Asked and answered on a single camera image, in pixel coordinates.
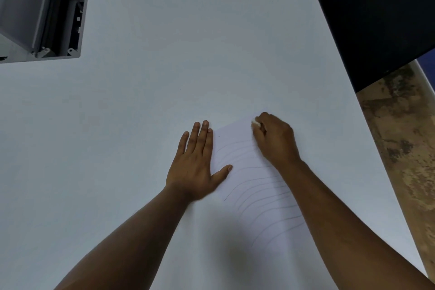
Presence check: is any person's right hand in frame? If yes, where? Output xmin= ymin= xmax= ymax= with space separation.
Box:
xmin=251 ymin=112 xmax=304 ymax=172

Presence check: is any person's right forearm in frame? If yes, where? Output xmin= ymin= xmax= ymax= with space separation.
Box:
xmin=276 ymin=161 xmax=435 ymax=290

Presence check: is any grey desk cable box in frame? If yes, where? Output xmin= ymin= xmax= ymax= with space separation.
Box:
xmin=0 ymin=0 xmax=93 ymax=64

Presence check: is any person's left hand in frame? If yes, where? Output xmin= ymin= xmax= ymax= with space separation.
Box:
xmin=165 ymin=121 xmax=233 ymax=203

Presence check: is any black panel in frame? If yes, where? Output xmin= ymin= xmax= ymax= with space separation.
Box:
xmin=310 ymin=0 xmax=435 ymax=94

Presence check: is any person's left forearm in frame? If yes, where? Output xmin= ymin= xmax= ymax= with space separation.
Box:
xmin=53 ymin=185 xmax=195 ymax=290

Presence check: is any white paper with pencil lines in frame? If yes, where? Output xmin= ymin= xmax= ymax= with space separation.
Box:
xmin=210 ymin=117 xmax=308 ymax=260

